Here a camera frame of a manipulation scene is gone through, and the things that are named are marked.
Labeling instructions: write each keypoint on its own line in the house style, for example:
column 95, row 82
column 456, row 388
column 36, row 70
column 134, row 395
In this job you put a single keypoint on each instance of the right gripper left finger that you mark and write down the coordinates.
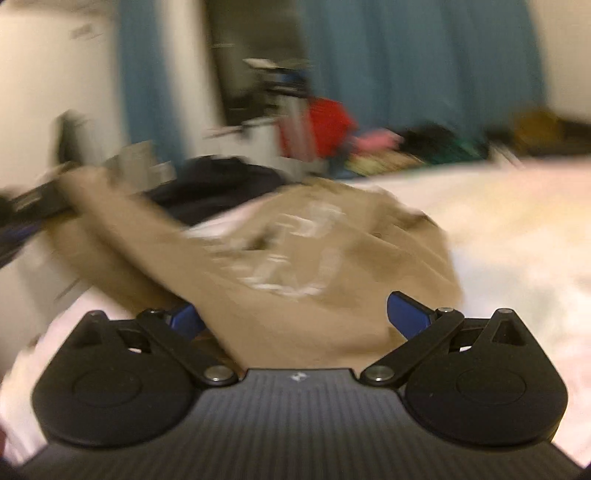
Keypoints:
column 170, row 330

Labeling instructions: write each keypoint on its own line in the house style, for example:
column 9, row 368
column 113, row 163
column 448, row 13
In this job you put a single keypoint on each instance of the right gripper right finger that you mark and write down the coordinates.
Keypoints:
column 425, row 331

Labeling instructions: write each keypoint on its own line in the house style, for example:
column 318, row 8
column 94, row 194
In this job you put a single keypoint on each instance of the beige printed t-shirt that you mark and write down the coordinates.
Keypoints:
column 302, row 283

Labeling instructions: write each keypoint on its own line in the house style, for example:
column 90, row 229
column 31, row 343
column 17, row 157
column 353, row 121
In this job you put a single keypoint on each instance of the yellow beige clothes pile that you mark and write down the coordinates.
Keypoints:
column 381, row 163

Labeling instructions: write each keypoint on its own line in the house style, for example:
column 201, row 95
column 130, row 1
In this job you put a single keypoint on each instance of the black clothes pile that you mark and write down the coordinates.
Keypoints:
column 426, row 141

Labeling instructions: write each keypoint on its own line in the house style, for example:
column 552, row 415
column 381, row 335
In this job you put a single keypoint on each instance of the wavy black mirror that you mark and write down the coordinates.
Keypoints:
column 71, row 145

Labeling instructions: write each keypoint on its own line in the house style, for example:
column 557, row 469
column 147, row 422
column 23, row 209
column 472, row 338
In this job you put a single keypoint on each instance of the beige black chair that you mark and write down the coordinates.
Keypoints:
column 137, row 166

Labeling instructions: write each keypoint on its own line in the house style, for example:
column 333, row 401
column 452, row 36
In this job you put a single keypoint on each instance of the pastel tie-dye bed sheet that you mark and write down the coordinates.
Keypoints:
column 520, row 238

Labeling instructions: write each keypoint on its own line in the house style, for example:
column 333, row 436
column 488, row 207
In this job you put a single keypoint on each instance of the black garment on bed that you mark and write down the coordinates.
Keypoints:
column 207, row 186

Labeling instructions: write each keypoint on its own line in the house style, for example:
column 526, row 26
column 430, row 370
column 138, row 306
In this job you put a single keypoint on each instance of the left blue curtain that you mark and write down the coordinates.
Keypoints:
column 147, row 103

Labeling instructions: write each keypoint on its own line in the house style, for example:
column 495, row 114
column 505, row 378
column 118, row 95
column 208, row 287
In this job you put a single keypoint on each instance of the blue curtain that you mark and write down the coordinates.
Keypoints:
column 147, row 103
column 466, row 65

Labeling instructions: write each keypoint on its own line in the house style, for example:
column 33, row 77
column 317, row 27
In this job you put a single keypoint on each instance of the green garment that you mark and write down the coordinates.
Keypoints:
column 458, row 152

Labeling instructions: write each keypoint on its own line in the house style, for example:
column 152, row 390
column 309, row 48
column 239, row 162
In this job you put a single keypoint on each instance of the pink folded garment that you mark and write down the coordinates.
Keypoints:
column 377, row 140

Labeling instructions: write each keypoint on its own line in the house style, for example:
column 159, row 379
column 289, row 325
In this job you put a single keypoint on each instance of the red garment on stand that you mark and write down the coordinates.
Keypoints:
column 332, row 126

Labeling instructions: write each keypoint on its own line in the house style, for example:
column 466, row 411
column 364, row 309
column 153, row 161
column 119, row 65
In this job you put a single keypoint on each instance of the silver tripod stand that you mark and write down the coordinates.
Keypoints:
column 286, row 97

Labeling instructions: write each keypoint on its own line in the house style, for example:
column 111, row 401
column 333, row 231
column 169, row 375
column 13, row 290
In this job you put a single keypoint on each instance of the brown paper bag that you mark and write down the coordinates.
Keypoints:
column 536, row 128

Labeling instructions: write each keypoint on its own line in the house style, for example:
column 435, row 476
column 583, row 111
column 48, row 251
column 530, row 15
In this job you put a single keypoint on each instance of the black armchair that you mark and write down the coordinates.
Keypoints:
column 575, row 140

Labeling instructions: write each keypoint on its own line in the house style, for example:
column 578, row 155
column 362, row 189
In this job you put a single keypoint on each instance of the right blue curtain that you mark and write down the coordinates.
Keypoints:
column 466, row 65

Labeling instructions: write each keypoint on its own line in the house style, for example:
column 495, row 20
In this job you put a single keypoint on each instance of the dark window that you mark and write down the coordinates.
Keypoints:
column 246, row 35

